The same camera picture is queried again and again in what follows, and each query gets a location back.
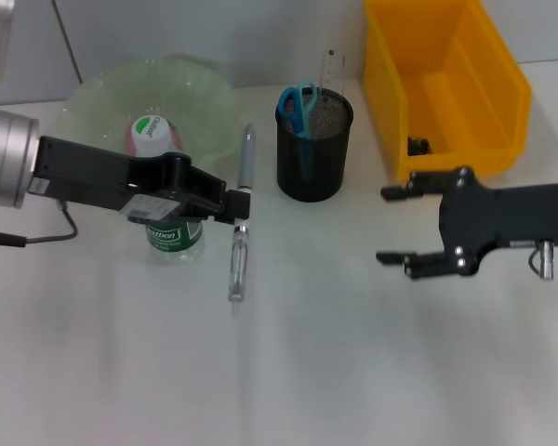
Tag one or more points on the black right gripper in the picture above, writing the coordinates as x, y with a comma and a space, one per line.
507, 218

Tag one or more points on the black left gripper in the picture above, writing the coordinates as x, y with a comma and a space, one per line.
97, 176

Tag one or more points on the grey white ballpoint pen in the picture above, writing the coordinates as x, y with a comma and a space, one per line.
245, 162

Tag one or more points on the pink peach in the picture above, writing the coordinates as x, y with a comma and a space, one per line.
177, 139

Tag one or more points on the green plastic wrapper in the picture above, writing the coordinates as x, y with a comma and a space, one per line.
418, 146

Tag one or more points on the clear green-label water bottle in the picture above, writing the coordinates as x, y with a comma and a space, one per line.
151, 135

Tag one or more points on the blue sheathed scissors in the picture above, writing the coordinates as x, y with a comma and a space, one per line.
300, 116

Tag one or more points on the transparent plastic ruler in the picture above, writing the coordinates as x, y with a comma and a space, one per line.
331, 69

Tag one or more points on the black mesh pen holder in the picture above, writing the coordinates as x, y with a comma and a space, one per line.
311, 172

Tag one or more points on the green glass fruit bowl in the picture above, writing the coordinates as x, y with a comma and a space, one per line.
97, 102

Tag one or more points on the yellow plastic bin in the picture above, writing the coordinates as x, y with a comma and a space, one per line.
469, 102

